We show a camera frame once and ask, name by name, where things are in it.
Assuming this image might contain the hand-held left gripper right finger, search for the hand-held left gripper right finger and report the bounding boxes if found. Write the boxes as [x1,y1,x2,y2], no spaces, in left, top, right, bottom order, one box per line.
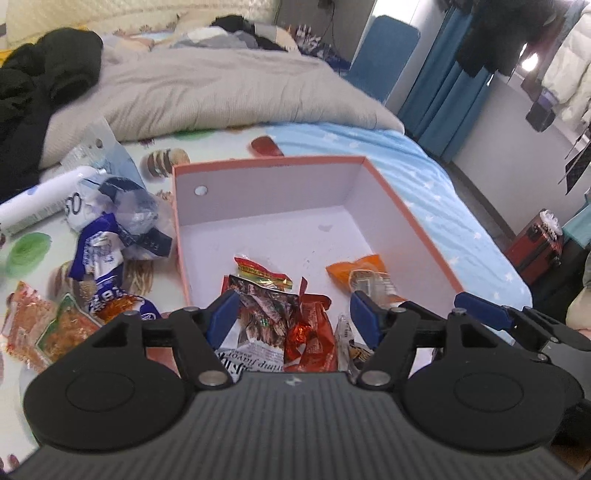
[349,291,511,389]

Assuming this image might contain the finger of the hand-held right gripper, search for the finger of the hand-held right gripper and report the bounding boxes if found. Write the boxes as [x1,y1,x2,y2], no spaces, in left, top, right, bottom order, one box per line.
[454,292,525,334]

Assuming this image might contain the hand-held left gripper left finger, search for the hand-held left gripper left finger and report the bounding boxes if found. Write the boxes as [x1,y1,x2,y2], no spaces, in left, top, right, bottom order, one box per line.
[78,292,242,391]

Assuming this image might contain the small clear snack packet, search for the small clear snack packet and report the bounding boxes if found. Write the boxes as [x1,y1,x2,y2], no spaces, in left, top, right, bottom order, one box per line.
[335,314,377,384]

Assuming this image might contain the dark brown snack packet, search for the dark brown snack packet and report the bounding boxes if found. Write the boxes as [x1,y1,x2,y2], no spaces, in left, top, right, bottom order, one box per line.
[221,275,303,356]

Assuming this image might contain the white printed snack packet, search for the white printed snack packet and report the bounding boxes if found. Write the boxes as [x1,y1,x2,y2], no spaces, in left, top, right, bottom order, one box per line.
[215,323,287,384]

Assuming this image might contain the red yellow snack packet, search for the red yellow snack packet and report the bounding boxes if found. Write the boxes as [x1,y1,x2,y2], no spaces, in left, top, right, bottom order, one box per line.
[234,255,295,291]

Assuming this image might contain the red shiny snack packet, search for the red shiny snack packet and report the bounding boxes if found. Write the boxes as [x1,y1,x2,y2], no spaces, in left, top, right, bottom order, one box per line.
[283,277,339,374]

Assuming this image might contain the orange cardboard box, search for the orange cardboard box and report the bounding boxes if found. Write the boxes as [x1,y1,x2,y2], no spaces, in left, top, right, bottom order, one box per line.
[172,156,462,386]

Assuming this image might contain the blue white snack packet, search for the blue white snack packet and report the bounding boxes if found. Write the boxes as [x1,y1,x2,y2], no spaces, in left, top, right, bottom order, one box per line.
[68,213,162,324]

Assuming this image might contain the green white snack packet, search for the green white snack packet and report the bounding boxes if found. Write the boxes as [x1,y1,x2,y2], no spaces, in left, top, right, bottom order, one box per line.
[39,295,106,370]

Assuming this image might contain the orange clear snack packet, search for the orange clear snack packet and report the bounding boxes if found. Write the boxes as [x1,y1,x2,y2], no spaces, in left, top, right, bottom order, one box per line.
[2,281,61,370]

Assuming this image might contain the red suitcase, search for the red suitcase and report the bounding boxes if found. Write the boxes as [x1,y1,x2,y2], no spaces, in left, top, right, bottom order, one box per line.
[505,209,565,286]

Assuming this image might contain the blue star bedsheet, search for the blue star bedsheet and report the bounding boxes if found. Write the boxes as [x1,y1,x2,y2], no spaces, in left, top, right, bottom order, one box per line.
[268,122,534,342]

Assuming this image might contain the crumpled plastic bag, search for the crumpled plastic bag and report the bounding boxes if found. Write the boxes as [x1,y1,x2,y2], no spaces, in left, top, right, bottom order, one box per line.
[65,175,175,259]

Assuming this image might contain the dark striped garment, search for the dark striped garment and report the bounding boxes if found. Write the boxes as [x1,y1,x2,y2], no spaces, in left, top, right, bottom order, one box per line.
[558,131,591,195]

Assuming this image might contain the small dark bag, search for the small dark bag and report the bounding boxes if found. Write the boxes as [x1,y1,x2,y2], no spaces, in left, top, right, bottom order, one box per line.
[524,90,557,133]

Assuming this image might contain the food print mat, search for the food print mat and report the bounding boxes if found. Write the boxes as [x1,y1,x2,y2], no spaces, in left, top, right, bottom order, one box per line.
[0,124,287,467]

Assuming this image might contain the clear plastic package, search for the clear plastic package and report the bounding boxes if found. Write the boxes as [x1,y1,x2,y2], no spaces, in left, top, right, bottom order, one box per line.
[58,117,147,190]

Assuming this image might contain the white cylinder bottle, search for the white cylinder bottle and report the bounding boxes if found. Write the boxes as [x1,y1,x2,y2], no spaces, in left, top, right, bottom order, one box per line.
[0,166,100,237]

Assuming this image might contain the blue curtain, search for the blue curtain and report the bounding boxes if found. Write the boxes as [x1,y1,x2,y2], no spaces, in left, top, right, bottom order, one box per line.
[397,7,495,162]

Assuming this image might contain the grey quilt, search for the grey quilt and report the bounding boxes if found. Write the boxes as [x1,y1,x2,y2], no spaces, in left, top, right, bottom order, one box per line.
[39,46,406,169]

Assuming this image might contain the white puffer jacket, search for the white puffer jacket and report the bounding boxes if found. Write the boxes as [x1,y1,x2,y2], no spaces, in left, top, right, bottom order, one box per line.
[540,14,591,123]

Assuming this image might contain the blue covered chair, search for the blue covered chair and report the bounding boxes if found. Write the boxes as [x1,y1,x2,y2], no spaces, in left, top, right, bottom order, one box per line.
[346,15,421,104]

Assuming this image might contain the black hanging coat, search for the black hanging coat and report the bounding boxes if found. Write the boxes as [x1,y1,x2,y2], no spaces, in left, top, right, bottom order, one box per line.
[455,0,566,77]

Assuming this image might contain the grey blue clothes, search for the grey blue clothes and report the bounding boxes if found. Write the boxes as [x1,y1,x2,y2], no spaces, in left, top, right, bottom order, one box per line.
[170,25,259,49]

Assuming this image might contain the printed pillow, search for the printed pillow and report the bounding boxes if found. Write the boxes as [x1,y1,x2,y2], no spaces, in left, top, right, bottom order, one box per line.
[257,25,302,52]

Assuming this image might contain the black clothes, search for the black clothes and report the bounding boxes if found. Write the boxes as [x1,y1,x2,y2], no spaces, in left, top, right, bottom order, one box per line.
[210,15,260,41]

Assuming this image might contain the black jacket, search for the black jacket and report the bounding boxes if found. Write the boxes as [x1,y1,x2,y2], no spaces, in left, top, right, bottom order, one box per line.
[0,28,103,199]

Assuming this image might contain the cream padded headboard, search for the cream padded headboard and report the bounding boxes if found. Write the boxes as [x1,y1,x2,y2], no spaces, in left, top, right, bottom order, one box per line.
[4,0,282,47]

